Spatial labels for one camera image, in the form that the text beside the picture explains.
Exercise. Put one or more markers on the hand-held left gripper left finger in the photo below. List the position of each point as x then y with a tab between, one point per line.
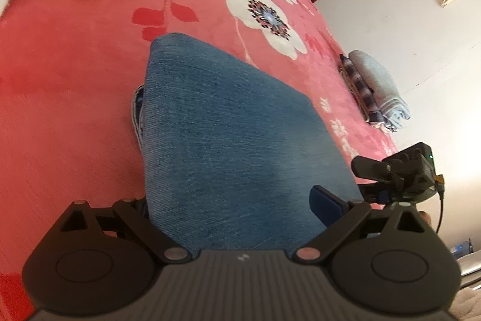
131	216

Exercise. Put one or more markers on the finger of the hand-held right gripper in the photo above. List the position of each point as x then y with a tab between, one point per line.
375	192
372	168

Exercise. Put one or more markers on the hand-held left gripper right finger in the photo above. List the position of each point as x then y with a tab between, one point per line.
327	204

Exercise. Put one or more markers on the blue denim jeans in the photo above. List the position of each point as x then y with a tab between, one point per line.
233	140

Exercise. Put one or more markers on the folded light blue garment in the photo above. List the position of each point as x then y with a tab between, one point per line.
383	88

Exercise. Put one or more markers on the folded plaid garment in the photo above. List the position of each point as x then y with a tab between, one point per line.
359	88

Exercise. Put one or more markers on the person's white fleece clothing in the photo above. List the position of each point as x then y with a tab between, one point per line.
469	306

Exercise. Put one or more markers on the red floral bed blanket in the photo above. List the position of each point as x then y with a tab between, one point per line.
67	80

